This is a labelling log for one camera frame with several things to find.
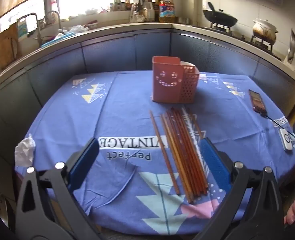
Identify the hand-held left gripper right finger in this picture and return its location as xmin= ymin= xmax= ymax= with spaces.
xmin=192 ymin=137 xmax=285 ymax=240

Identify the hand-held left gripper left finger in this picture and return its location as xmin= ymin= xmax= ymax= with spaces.
xmin=15 ymin=137 xmax=100 ymax=240

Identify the bunch of chopsticks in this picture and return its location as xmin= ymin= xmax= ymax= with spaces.
xmin=149 ymin=106 xmax=210 ymax=204

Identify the pink plastic utensil holder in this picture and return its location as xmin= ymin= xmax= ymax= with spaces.
xmin=151 ymin=56 xmax=201 ymax=104

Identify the white power bank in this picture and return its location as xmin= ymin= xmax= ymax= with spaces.
xmin=279 ymin=129 xmax=294 ymax=153

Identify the dark smartphone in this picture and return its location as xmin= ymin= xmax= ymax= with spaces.
xmin=247 ymin=89 xmax=267 ymax=114

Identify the blue printed tablecloth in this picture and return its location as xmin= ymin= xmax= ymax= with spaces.
xmin=14 ymin=70 xmax=295 ymax=235

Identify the crumpled white tissue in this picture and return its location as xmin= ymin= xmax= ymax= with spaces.
xmin=14 ymin=134 xmax=36 ymax=167

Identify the steel bowl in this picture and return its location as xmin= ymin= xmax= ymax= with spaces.
xmin=286 ymin=27 xmax=295 ymax=64

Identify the white ceramic pot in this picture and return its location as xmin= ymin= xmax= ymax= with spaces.
xmin=252 ymin=18 xmax=279 ymax=44

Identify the gas stove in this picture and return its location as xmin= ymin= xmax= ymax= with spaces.
xmin=204 ymin=22 xmax=283 ymax=60

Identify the grey kitchen counter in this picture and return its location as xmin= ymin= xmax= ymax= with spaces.
xmin=0 ymin=21 xmax=295 ymax=205

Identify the blue plastic tray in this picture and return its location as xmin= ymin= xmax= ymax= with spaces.
xmin=41 ymin=32 xmax=78 ymax=48

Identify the black wok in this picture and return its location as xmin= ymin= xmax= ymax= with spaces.
xmin=203 ymin=2 xmax=238 ymax=28

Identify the wooden cutting board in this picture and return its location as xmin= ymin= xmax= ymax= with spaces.
xmin=0 ymin=24 xmax=22 ymax=68

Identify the tall chrome faucet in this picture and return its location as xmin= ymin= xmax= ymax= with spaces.
xmin=18 ymin=13 xmax=42 ymax=47

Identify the curved chrome faucet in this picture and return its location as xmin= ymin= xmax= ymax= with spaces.
xmin=44 ymin=10 xmax=62 ymax=30

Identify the cooking oil bottle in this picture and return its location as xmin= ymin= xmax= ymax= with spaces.
xmin=159 ymin=0 xmax=176 ymax=23

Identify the black charging cable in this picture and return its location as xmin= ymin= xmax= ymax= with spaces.
xmin=260 ymin=112 xmax=295 ymax=148

